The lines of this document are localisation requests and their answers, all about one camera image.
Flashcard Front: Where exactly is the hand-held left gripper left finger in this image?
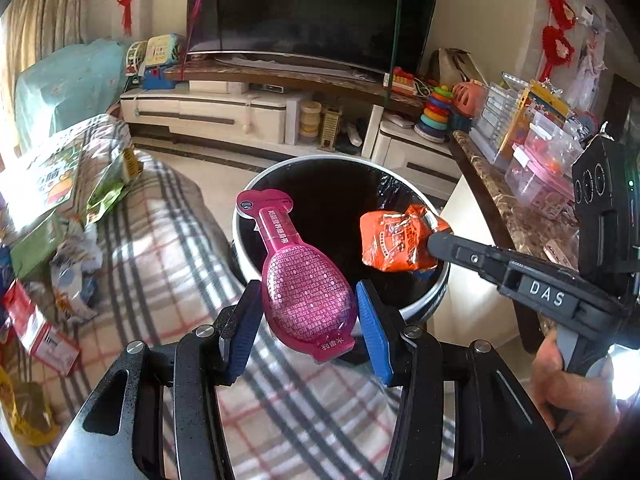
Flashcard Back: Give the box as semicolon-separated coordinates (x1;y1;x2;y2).
47;287;263;480

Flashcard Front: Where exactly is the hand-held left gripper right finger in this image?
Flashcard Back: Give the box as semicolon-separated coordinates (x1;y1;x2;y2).
355;279;576;480

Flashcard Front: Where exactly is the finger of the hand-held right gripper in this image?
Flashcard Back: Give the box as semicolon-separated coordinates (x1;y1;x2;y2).
426;230;510;287

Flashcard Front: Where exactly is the orange snack packet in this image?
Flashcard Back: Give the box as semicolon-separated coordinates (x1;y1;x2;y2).
360;204;453;274

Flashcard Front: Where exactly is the pink spoon-shaped packet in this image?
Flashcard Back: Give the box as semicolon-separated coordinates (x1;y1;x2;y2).
235;189;359;365

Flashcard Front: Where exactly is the black bin with white rim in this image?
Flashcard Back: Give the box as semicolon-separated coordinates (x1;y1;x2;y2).
231;156;451;322

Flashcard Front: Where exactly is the person's right hand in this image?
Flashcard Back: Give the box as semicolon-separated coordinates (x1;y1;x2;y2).
529;332;622;460

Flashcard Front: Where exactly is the marble-topped counter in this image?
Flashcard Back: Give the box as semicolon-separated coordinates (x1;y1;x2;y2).
440;130;592;342

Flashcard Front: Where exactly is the clear box with pink lid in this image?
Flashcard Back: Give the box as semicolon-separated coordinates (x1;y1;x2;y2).
505;145;576;219

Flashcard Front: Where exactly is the clear plastic storage box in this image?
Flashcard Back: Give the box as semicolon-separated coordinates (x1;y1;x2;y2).
525;110;586;162

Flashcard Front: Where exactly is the yellow printed card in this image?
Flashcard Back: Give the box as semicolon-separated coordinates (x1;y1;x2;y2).
525;80;572;132

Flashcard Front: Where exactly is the clear plastic pen box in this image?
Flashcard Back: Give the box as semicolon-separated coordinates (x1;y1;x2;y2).
470;82;531;169

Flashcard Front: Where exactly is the orange plastic toy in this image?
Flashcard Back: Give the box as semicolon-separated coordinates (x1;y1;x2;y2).
452;81;489;119

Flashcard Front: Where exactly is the crumpled white and blue wrapper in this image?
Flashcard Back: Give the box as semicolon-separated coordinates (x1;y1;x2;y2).
50;220;104;322

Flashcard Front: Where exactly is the red toy telephone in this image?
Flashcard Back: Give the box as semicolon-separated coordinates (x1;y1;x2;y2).
391;66;416;96

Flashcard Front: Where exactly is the tan building model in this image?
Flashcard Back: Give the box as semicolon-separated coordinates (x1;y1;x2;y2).
320;106;344;152

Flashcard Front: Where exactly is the green foil packet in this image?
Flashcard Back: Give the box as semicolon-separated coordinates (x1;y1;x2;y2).
85;147;139;222

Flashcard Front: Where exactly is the red and white box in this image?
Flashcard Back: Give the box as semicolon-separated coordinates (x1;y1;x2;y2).
2;280;82;377

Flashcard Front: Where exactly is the stack of yellow containers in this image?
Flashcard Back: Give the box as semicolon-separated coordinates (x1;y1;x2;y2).
299;101;322;137

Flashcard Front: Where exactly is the green box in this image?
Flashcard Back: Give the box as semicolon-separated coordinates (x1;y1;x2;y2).
10;215;72;282

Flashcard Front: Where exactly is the white and brown television cabinet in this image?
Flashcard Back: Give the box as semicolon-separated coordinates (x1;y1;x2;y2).
119;52;463;187

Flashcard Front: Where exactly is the yellow packet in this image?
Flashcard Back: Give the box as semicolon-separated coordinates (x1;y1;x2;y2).
0;365;59;447

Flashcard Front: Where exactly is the white set-top box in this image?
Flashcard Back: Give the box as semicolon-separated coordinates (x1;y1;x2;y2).
189;80;251;95

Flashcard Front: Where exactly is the blue toy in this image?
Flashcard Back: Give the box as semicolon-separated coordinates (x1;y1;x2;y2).
142;67;176;92

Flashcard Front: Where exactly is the teal toy phone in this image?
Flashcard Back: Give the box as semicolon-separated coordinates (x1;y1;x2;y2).
145;34;184;67

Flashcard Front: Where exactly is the white basket toy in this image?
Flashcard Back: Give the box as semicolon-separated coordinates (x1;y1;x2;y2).
125;40;149;77

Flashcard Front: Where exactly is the black flat television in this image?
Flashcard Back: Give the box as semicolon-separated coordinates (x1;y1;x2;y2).
186;0;444;77

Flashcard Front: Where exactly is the teal floral cover cloth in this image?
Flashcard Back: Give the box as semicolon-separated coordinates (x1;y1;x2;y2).
14;40;134;141

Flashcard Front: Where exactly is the beige patterned curtain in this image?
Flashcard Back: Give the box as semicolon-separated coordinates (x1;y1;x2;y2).
0;0;87;63

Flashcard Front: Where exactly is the rainbow stacking ring toy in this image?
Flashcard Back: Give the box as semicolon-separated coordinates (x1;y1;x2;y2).
415;85;454;137

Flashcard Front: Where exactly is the white wall camera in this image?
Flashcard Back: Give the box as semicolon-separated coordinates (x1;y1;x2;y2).
581;5;609;29

